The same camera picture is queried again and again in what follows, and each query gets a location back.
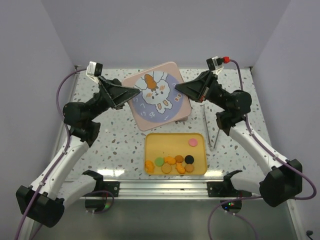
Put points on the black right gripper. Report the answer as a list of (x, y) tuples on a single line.
[(197, 89)]

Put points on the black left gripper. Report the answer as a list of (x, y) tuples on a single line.
[(115, 95)]

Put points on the silver tin lid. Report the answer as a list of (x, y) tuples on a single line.
[(158, 102)]

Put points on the metal tongs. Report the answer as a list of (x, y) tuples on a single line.
[(212, 132)]

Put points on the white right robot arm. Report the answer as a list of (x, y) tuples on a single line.
[(282, 177)]

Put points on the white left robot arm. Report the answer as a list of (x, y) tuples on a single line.
[(40, 201)]

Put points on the silver cookie tin box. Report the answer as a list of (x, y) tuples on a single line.
[(183, 119)]

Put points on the pink sandwich cookie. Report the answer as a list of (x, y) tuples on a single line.
[(193, 142)]

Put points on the yellow plastic tray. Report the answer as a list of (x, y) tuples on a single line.
[(173, 144)]

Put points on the black sandwich cookie right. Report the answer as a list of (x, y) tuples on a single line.
[(189, 159)]

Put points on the chocolate chip cookie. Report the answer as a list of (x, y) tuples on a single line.
[(179, 159)]

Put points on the orange fish cookie middle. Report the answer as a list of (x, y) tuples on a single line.
[(170, 160)]

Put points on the orange fish cookie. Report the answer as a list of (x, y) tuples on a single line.
[(180, 169), (170, 160), (149, 166)]

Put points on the orange fish cookie left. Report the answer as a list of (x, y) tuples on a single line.
[(149, 166)]

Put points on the green sandwich cookie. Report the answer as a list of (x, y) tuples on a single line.
[(159, 161)]

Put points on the orange fish cookie right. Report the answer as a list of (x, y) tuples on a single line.
[(180, 169)]

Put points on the brown round cookie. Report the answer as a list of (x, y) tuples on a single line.
[(189, 168)]

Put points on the round beige dotted cookie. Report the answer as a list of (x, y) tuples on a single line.
[(166, 168)]

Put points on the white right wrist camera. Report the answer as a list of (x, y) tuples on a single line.
[(215, 64)]

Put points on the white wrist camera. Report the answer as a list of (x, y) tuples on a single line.
[(94, 70), (215, 64)]

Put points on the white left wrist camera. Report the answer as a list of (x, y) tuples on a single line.
[(94, 70)]

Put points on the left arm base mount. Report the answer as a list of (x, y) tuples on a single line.
[(111, 186)]

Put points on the aluminium frame rail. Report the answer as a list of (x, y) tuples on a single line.
[(167, 189)]

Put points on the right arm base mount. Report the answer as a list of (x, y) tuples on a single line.
[(224, 189)]

